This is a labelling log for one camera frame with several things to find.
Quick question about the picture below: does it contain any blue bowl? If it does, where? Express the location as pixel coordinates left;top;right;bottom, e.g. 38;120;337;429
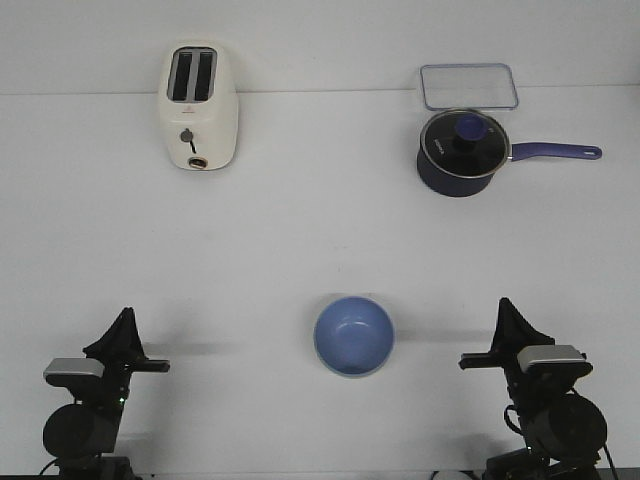
313;296;395;378

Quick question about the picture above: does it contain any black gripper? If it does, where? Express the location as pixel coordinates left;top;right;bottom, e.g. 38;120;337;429
83;307;170;400
459;297;555;395

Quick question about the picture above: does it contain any cream two-slot toaster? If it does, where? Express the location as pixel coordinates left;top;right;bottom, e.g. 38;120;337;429
157;40;239;171

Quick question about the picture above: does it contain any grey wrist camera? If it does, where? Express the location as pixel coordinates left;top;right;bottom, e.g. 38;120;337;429
43;358;105;387
516;345;593;378

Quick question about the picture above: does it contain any dark blue saucepan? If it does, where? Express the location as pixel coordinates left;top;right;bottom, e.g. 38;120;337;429
417;142;602;197

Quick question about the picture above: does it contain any glass pot lid blue knob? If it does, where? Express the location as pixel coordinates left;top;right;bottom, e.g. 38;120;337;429
420;109;510;179

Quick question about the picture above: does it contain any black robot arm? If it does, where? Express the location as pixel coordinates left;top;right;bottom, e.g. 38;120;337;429
459;297;608;479
43;307;170;479

